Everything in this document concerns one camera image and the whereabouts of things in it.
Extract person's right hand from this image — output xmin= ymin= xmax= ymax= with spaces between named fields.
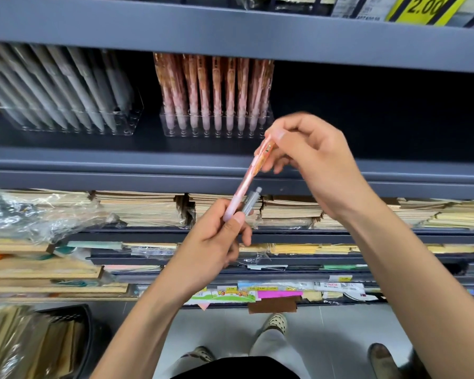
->
xmin=260 ymin=111 xmax=380 ymax=225

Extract person's left hand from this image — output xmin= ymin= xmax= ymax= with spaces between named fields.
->
xmin=164 ymin=198 xmax=254 ymax=292

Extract grey translucent single pen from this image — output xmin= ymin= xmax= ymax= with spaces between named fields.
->
xmin=241 ymin=186 xmax=263 ymax=217

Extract pink single pen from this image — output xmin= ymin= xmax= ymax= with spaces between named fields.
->
xmin=222 ymin=136 xmax=277 ymax=222

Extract person's right forearm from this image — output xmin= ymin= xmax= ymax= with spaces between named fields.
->
xmin=334 ymin=193 xmax=474 ymax=379

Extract person's left forearm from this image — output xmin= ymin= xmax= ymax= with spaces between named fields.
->
xmin=91 ymin=270 xmax=206 ymax=379

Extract stack of kraft notebooks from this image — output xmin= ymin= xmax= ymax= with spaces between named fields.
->
xmin=383 ymin=198 xmax=474 ymax=230
xmin=93 ymin=190 xmax=188 ymax=228
xmin=187 ymin=193 xmax=262 ymax=226
xmin=260 ymin=196 xmax=325 ymax=228

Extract thin row of flat notebooks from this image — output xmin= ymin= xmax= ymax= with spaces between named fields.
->
xmin=122 ymin=242 xmax=474 ymax=258

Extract pink paper sheet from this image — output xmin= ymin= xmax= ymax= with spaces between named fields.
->
xmin=257 ymin=290 xmax=303 ymax=300

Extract row of pink packaged pens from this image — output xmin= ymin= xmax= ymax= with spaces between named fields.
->
xmin=153 ymin=52 xmax=275 ymax=132

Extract brown paper sheet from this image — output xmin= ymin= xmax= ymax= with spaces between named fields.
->
xmin=248 ymin=297 xmax=302 ymax=315

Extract person's patterned shoe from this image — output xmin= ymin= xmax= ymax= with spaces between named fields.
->
xmin=260 ymin=313 xmax=288 ymax=336
xmin=187 ymin=346 xmax=216 ymax=363

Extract grey metal shelving unit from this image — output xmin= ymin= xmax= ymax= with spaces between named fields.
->
xmin=0 ymin=0 xmax=474 ymax=312

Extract clear acrylic pen holder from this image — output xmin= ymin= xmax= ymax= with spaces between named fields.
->
xmin=0 ymin=99 xmax=144 ymax=136
xmin=159 ymin=104 xmax=274 ymax=138

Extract row of colourful paper packs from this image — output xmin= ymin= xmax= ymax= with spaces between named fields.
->
xmin=186 ymin=279 xmax=386 ymax=311

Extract person's light grey trousers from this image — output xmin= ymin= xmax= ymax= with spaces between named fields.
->
xmin=158 ymin=327 xmax=313 ymax=379

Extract white price label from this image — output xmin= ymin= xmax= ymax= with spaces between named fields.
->
xmin=331 ymin=0 xmax=397 ymax=21

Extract person's black shirt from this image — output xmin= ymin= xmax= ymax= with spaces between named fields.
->
xmin=172 ymin=356 xmax=301 ymax=379

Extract yellow price tag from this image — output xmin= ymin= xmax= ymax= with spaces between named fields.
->
xmin=385 ymin=0 xmax=470 ymax=27

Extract black plastic basket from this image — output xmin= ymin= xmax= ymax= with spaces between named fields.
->
xmin=36 ymin=304 xmax=98 ymax=379

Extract plastic-wrapped notebook stack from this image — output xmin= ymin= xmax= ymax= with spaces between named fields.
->
xmin=0 ymin=188 xmax=121 ymax=244

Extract stack of thick kraft sketchbooks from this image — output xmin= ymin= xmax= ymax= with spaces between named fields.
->
xmin=0 ymin=237 xmax=130 ymax=301

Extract row of grey packaged pens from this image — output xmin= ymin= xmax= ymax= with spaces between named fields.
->
xmin=0 ymin=42 xmax=135 ymax=132

